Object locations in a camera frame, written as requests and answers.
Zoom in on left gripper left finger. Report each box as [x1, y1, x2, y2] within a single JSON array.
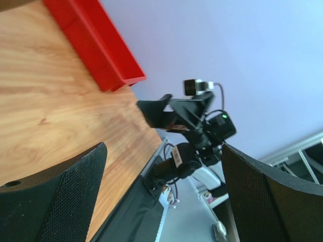
[[1, 142, 107, 241]]

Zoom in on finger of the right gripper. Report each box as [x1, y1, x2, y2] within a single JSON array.
[[136, 94, 177, 129]]

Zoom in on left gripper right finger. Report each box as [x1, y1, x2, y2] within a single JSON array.
[[222, 144, 322, 241]]

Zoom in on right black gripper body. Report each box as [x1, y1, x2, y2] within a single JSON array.
[[161, 91, 214, 135]]

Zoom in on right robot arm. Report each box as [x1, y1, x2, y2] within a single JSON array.
[[137, 91, 236, 194]]

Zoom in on red plastic tray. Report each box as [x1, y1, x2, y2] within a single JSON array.
[[43, 0, 146, 92]]

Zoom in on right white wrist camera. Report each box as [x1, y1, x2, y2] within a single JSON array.
[[183, 79, 214, 96]]

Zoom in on aluminium frame rail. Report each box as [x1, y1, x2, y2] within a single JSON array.
[[153, 132, 322, 241]]

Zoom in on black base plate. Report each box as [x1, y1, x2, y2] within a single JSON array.
[[91, 155, 164, 242]]

